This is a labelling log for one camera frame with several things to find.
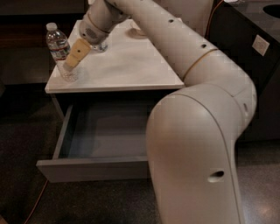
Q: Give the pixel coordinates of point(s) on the black side cabinet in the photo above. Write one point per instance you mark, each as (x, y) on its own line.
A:
(233, 26)

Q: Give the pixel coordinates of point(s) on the clear water bottle red label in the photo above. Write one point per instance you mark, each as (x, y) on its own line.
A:
(59, 48)

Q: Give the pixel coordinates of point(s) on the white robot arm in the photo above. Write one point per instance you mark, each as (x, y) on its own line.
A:
(191, 133)

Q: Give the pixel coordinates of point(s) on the grey top drawer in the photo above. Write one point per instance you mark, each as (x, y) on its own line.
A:
(96, 163)

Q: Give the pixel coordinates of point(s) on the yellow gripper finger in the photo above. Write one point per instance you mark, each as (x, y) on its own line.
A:
(79, 51)

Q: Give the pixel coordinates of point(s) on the beige paper bowl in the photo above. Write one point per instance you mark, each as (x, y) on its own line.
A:
(137, 30)

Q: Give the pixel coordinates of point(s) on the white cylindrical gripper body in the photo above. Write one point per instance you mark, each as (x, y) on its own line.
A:
(91, 32)

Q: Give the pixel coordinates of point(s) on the white wall outlet plate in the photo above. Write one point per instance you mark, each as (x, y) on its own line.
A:
(260, 45)

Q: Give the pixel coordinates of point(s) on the white-topped grey drawer cabinet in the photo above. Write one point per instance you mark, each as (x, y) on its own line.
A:
(130, 70)

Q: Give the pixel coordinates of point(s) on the clear water bottle blue label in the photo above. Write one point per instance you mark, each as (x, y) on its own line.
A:
(101, 48)

